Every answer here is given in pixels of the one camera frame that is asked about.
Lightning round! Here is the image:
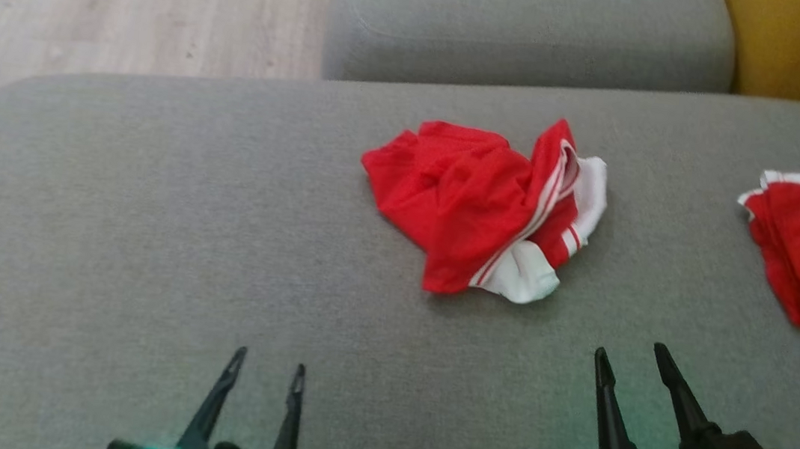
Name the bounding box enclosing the red jersey with white panel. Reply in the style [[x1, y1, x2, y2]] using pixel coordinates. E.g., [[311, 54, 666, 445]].
[[346, 96, 617, 313]]

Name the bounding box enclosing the large grey sofa seat cushion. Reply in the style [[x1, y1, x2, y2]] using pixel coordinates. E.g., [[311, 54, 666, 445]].
[[0, 10, 800, 449]]

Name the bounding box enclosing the medium grey sofa seat cushion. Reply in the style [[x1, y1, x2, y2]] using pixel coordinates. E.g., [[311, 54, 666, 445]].
[[320, 0, 742, 127]]

